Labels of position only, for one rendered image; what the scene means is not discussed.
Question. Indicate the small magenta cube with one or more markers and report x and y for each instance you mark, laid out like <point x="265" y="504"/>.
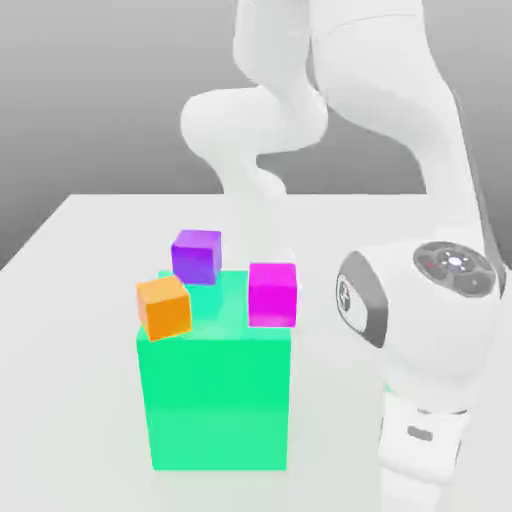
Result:
<point x="272" y="298"/>

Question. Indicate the small purple cube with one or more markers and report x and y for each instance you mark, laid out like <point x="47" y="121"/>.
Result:
<point x="196" y="260"/>

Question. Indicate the large green box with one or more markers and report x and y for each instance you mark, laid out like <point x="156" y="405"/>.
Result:
<point x="216" y="400"/>

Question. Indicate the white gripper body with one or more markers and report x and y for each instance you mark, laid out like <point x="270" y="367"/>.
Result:
<point x="408" y="496"/>

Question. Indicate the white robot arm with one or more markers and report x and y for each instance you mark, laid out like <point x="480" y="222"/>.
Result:
<point x="424" y="168"/>

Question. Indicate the small orange cube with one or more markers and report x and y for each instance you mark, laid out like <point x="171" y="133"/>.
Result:
<point x="168" y="316"/>

